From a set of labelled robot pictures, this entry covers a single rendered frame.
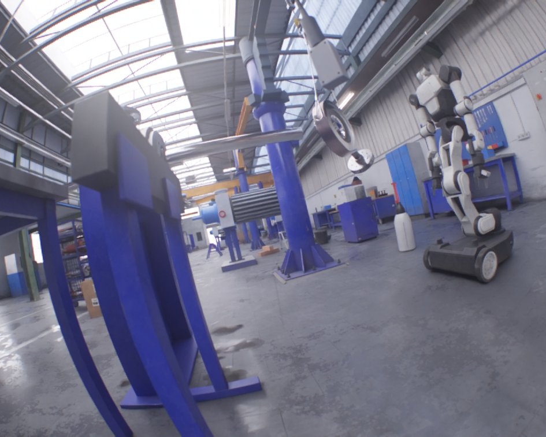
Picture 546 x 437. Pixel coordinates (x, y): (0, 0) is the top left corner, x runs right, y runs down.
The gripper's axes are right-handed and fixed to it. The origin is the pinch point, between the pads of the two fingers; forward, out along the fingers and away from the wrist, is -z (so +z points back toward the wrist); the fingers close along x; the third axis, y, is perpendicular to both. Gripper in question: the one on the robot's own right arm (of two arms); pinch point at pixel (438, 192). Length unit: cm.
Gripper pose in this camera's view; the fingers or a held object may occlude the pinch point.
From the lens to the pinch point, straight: 193.5
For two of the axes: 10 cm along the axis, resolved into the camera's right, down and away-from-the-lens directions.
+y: 0.4, -0.5, -10.0
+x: -10.0, 0.2, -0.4
